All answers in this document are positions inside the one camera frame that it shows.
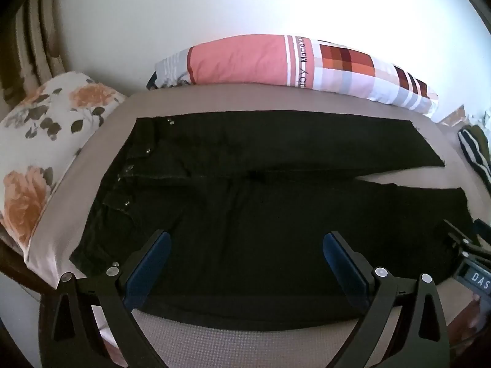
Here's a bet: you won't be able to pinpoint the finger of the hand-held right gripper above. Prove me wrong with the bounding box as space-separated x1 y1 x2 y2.
442 220 481 254

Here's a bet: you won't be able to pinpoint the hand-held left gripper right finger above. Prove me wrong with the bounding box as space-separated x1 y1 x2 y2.
322 231 450 368

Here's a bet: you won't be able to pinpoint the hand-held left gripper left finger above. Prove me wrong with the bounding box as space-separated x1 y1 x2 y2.
38 230 172 368

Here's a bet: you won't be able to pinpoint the black pants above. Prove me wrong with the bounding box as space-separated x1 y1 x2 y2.
69 110 480 332

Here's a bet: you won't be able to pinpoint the dark striped garment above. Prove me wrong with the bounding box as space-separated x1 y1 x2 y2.
457 125 491 190

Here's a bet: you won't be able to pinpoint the white floral pillow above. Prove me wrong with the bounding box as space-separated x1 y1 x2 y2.
0 71 129 266

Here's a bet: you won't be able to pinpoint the pink patchwork pillow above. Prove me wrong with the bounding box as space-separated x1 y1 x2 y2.
147 34 440 119

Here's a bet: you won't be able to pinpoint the brown striped curtain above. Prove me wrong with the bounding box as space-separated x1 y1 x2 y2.
0 0 67 98

